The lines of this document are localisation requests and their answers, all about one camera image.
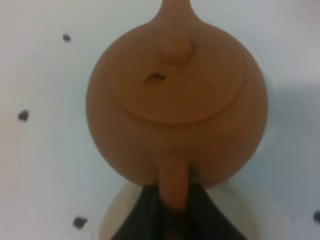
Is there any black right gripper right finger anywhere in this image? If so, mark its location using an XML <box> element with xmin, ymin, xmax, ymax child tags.
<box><xmin>185</xmin><ymin>183</ymin><xmax>246</xmax><ymax>240</ymax></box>

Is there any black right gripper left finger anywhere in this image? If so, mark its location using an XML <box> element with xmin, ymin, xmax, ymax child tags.
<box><xmin>112</xmin><ymin>185</ymin><xmax>169</xmax><ymax>240</ymax></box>

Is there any brown clay teapot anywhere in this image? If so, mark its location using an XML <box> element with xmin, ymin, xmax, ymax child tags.
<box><xmin>86</xmin><ymin>0</ymin><xmax>268</xmax><ymax>212</ymax></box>

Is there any cream round teapot coaster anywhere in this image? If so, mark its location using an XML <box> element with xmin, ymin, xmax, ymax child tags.
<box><xmin>98</xmin><ymin>183</ymin><xmax>260</xmax><ymax>240</ymax></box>

